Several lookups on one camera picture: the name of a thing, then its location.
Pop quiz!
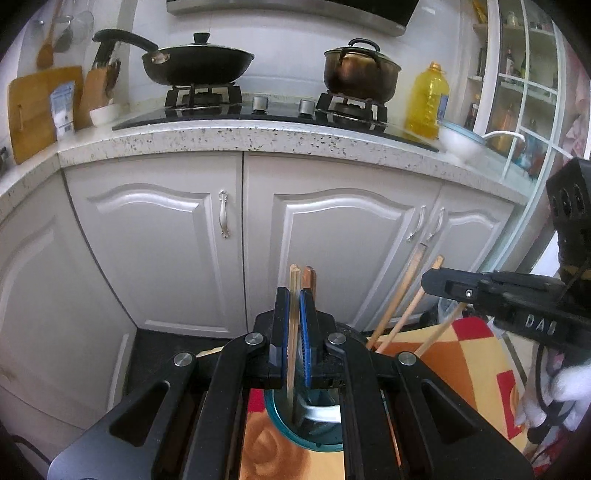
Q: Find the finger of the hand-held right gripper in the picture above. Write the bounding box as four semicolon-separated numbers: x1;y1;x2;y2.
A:
420;267;572;324

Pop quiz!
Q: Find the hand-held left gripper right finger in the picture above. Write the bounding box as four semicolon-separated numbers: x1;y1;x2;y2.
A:
299;287;536;480

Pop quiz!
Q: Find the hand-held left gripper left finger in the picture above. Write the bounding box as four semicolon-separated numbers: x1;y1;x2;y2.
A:
48;286;293;480

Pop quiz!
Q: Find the blue glass cup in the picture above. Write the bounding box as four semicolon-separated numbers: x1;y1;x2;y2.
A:
264;388;345;449

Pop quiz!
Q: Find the person's right hand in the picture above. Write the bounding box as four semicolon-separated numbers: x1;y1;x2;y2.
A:
515;362;591;431

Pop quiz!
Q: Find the orange checkered mat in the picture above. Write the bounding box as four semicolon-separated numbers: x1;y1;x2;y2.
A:
238;316;529;480

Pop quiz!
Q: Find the blue container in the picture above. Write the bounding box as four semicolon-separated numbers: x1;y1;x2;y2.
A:
515;138;539;169

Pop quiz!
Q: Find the wide white cabinet door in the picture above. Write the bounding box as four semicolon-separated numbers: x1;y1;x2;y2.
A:
242;152;444;331

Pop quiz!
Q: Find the amber jar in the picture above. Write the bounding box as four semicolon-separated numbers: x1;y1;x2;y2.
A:
492;104;516;153

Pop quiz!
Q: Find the white bowl blue rim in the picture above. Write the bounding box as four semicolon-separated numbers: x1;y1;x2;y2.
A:
438;122;486;164

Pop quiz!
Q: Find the yellow oil bottle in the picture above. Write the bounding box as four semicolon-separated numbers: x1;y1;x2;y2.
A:
405;62;451;140

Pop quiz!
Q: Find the speckled stone countertop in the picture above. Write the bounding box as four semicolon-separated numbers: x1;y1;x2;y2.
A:
0;117;529;217

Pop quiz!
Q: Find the white glass display cabinet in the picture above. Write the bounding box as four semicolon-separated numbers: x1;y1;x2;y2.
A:
462;0;578;278

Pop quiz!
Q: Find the black gas stove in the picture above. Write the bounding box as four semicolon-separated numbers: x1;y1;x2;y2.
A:
112;83;439;153

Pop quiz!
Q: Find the brown stockpot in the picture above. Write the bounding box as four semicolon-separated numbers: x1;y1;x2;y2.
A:
323;48;402;103

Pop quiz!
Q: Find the curved white cabinet door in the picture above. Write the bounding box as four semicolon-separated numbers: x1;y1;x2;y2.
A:
0;175;137;432

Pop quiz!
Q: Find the brown stockpot lid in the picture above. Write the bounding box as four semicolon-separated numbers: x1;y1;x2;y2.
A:
324;38;400;64

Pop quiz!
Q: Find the black wok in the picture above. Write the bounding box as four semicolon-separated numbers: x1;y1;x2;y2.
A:
92;29;256;88

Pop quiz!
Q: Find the small white bowl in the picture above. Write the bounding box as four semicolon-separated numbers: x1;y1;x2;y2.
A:
89;104;122;127

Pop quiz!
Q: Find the black wok lid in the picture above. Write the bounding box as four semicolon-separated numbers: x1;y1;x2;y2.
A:
143;32;254;59

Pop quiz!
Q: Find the wooden knife block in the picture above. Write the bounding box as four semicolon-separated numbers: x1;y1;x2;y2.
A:
76;62;122;131

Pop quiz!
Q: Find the blue white packet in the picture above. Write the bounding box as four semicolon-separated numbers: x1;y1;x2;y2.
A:
49;80;77;141

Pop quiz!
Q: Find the steel range hood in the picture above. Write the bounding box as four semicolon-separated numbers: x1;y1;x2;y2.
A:
166;0;419;38

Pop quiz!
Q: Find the wooden cutting board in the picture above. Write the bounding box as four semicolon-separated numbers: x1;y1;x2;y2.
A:
8;66;85;165

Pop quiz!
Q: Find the wooden spatula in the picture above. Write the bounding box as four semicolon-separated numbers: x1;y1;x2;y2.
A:
37;0;64;70

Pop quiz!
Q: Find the metal strainer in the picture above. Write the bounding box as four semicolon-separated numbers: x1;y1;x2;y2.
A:
54;14;75;52

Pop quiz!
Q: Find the silver cabinet handle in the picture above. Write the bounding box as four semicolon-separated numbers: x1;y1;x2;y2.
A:
218;189;232;239
406;205;426;243
425;208;445;242

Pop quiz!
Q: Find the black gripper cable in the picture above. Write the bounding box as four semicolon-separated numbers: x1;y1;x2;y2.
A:
526;342;570;445

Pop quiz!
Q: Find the black curved frame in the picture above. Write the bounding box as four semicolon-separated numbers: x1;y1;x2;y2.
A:
9;434;49;465

